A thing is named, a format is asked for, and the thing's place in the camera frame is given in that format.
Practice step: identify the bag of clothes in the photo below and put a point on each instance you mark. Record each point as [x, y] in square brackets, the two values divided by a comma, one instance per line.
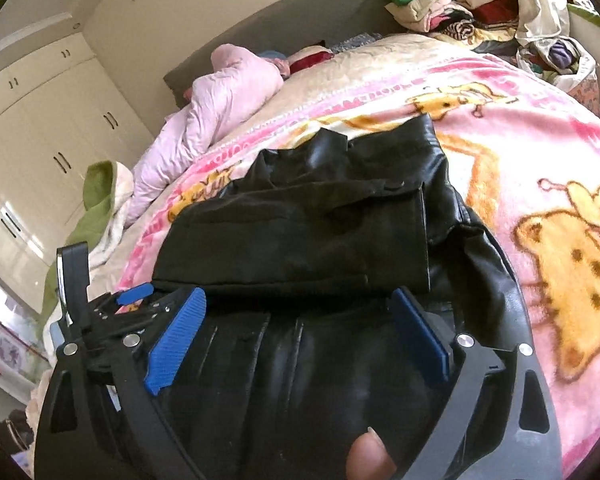
[560, 60]

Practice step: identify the dark red pillow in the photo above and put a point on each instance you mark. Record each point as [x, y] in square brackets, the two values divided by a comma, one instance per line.
[307, 60]

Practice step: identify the lilac padded quilt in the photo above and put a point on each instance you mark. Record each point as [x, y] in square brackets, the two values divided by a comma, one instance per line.
[205, 110]

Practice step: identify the white wardrobe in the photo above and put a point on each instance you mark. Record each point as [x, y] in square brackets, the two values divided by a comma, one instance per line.
[30, 160]

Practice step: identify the teal cloth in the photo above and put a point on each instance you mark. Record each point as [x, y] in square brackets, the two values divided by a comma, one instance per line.
[272, 55]

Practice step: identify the black leather jacket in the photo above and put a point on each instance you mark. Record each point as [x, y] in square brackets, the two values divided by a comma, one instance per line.
[300, 240]

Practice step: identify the person's right hand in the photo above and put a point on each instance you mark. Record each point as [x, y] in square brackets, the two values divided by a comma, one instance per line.
[370, 460]

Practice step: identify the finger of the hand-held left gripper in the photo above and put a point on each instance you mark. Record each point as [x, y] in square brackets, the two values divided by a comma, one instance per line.
[135, 294]
[75, 280]

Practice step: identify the cream curtain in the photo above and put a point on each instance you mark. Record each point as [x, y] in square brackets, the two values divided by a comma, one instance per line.
[535, 0]

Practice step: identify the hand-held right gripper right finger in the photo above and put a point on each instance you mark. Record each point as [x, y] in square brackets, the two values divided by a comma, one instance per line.
[425, 335]

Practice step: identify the blue patterned cloth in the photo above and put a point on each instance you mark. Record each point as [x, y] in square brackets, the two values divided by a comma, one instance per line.
[355, 42]

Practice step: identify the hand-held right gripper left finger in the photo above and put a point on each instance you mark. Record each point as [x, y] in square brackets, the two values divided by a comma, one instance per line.
[175, 345]

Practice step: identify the pile of folded clothes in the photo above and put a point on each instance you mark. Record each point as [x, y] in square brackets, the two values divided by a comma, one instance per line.
[430, 10]

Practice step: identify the grey-green headboard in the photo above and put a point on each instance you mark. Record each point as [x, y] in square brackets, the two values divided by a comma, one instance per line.
[290, 20]

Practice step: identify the green and white blanket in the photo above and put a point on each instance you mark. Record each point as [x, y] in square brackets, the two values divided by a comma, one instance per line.
[97, 195]

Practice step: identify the pink printed blanket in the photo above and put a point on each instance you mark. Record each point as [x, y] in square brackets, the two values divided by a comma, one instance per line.
[530, 170]

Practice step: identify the window seat cushion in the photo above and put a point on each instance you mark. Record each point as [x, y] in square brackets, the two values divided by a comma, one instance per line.
[587, 12]

